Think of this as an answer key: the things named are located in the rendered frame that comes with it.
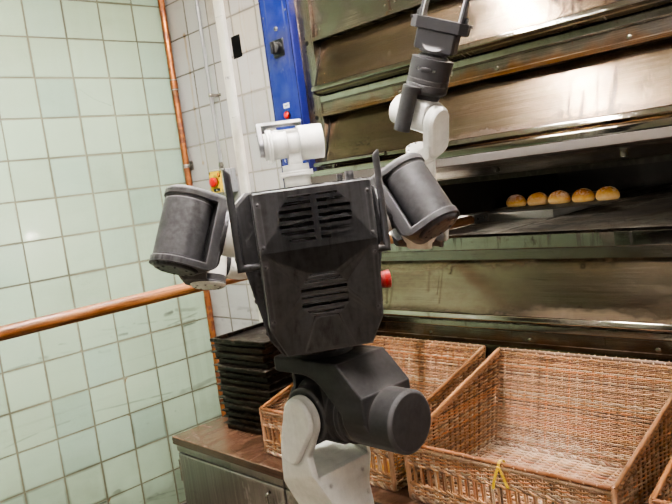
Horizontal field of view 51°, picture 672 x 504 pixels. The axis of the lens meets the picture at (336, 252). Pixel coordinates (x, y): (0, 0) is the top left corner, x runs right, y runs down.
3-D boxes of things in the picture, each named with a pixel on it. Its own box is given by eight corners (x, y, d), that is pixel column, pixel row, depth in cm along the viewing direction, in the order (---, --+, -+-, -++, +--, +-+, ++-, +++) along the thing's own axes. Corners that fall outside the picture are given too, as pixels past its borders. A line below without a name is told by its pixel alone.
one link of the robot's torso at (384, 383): (438, 441, 128) (426, 346, 126) (391, 468, 119) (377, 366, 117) (333, 418, 148) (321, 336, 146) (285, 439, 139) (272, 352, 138)
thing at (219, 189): (225, 193, 299) (221, 169, 298) (239, 191, 292) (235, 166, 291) (210, 195, 294) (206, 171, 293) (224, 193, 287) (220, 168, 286)
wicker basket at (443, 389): (366, 406, 257) (356, 331, 255) (499, 431, 217) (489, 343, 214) (261, 454, 224) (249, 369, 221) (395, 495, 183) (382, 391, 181)
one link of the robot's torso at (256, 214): (435, 353, 120) (408, 143, 117) (235, 388, 116) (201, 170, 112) (394, 322, 150) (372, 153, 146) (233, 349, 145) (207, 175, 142)
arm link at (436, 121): (451, 102, 148) (450, 160, 156) (418, 92, 153) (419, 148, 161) (430, 113, 144) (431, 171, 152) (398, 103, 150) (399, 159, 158)
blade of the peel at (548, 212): (553, 217, 242) (552, 209, 241) (425, 225, 281) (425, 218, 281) (600, 204, 267) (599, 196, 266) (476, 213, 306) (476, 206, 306)
